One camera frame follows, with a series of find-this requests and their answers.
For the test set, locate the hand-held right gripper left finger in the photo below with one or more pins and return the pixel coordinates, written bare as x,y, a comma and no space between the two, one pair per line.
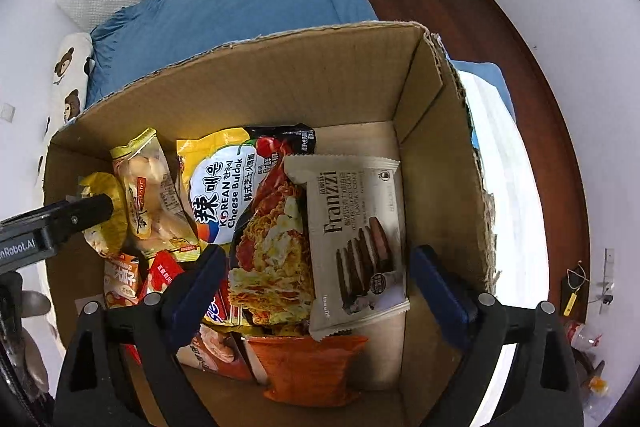
200,287

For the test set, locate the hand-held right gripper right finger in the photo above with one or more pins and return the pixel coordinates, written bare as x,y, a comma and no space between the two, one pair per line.
440,292

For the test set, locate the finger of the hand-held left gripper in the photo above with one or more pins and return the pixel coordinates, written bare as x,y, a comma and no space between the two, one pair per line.
75,214

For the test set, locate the small red snack packet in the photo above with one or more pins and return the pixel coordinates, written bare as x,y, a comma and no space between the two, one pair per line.
162,274

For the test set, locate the brown snack packet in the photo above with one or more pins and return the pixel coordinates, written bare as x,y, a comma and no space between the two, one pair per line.
215,352

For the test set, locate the yellow pastry packet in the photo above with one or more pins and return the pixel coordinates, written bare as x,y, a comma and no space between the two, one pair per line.
150,197

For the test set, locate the yellow black cheese noodle packet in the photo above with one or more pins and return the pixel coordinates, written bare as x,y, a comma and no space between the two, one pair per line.
225,187

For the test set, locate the white sandwich cookie packet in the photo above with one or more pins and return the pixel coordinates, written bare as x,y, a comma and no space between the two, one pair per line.
350,232

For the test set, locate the cardboard box with landscape print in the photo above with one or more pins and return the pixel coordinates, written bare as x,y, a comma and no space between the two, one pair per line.
350,72

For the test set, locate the yellow tag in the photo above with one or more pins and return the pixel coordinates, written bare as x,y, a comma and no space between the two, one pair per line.
570,303

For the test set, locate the long bear print pillow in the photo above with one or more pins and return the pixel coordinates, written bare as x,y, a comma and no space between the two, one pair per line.
70,77

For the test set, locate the striped pink white blanket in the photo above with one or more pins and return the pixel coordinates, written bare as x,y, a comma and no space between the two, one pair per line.
500,157

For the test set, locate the clear plastic bottle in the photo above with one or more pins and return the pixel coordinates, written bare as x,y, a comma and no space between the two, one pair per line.
582,334

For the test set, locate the orange bottle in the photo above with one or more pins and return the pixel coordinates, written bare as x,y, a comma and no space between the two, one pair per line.
597,385

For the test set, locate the bed with blue sheet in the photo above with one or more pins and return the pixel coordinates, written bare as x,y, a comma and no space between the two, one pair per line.
487,74

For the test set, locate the blue pillow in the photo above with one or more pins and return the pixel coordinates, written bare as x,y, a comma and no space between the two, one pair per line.
225,7

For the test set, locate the white wall socket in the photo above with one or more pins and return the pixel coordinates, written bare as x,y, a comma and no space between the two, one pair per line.
7,113

